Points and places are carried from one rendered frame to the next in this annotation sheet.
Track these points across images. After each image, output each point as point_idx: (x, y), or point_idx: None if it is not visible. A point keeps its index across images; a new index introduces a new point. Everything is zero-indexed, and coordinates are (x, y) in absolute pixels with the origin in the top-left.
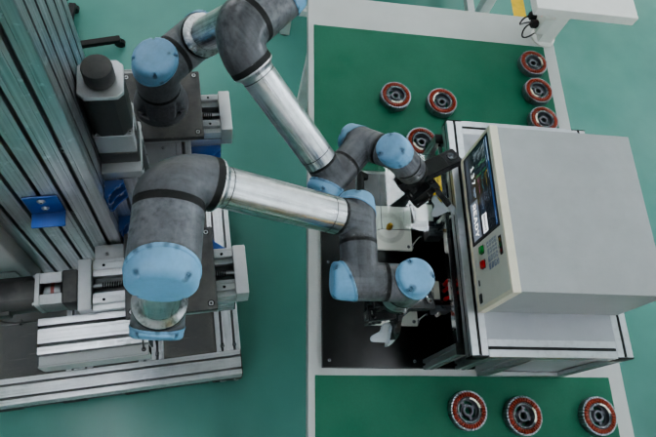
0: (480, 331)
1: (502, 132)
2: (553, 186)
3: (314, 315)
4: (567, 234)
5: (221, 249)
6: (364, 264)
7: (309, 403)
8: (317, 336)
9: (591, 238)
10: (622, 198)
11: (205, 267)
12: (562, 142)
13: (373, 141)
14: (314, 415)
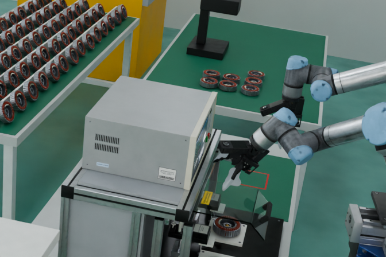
0: (212, 134)
1: (187, 133)
2: (165, 111)
3: (285, 244)
4: (168, 98)
5: (370, 227)
6: (323, 69)
7: (292, 213)
8: (284, 236)
9: (153, 94)
10: (117, 100)
11: (382, 205)
12: (142, 123)
13: (296, 129)
14: (290, 209)
